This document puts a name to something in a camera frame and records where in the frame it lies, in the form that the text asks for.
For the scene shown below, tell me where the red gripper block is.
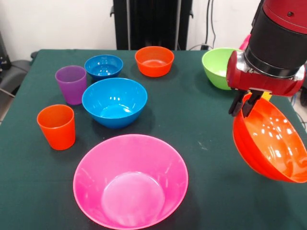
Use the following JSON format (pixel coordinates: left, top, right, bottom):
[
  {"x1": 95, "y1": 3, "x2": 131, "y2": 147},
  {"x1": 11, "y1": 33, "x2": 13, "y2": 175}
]
[{"x1": 225, "y1": 50, "x2": 307, "y2": 118}]

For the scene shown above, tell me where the green bowl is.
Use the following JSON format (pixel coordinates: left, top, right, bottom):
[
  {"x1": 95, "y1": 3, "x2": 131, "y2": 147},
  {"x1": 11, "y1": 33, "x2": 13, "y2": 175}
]
[{"x1": 201, "y1": 47, "x2": 240, "y2": 91}]

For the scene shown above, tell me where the large shallow orange bowl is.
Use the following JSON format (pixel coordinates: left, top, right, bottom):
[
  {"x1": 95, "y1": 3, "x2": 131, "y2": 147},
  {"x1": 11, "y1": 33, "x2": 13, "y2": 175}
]
[{"x1": 232, "y1": 93, "x2": 307, "y2": 184}]

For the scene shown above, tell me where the large pink bowl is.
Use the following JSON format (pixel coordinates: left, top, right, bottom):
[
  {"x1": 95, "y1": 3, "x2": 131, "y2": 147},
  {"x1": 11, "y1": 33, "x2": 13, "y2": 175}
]
[{"x1": 72, "y1": 134, "x2": 189, "y2": 230}]

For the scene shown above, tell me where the pink cup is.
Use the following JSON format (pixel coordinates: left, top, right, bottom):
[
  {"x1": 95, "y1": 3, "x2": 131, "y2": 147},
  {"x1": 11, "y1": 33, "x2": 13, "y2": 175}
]
[{"x1": 239, "y1": 34, "x2": 251, "y2": 51}]

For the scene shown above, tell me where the dark green table cloth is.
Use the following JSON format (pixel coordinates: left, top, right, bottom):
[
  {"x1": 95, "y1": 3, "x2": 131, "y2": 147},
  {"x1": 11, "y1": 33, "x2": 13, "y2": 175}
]
[{"x1": 0, "y1": 49, "x2": 307, "y2": 230}]

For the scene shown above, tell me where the small orange bowl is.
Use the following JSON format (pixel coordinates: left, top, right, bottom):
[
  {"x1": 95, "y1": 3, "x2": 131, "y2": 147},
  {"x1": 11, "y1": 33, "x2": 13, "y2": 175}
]
[{"x1": 134, "y1": 46, "x2": 175, "y2": 78}]

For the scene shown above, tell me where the light blue bowl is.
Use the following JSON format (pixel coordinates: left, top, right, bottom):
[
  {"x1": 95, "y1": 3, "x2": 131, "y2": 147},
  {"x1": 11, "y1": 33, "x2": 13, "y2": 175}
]
[{"x1": 82, "y1": 77, "x2": 148, "y2": 129}]

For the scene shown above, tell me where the small dark blue bowl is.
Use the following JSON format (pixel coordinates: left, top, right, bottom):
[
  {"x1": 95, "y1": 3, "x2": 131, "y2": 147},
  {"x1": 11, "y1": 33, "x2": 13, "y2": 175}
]
[{"x1": 84, "y1": 54, "x2": 124, "y2": 81}]

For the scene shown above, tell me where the purple cup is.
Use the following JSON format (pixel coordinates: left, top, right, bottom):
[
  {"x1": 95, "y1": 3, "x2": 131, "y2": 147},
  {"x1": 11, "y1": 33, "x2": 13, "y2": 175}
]
[{"x1": 55, "y1": 65, "x2": 87, "y2": 105}]

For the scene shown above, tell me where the orange cup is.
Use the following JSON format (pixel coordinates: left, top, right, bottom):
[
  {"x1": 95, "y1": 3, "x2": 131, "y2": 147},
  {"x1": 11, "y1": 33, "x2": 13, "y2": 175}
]
[{"x1": 36, "y1": 104, "x2": 76, "y2": 151}]

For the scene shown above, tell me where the blue cable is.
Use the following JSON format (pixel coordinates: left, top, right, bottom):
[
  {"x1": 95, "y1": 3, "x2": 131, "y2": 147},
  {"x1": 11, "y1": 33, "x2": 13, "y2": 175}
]
[{"x1": 291, "y1": 91, "x2": 304, "y2": 104}]

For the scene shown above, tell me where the black hanging cable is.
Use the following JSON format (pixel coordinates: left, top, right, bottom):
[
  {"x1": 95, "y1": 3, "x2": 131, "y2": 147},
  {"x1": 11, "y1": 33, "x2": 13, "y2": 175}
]
[{"x1": 205, "y1": 0, "x2": 216, "y2": 47}]

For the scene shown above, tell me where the black pedestal leg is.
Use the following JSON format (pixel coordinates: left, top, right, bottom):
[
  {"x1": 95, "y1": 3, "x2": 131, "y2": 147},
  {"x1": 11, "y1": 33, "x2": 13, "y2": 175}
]
[{"x1": 0, "y1": 51, "x2": 39, "y2": 98}]

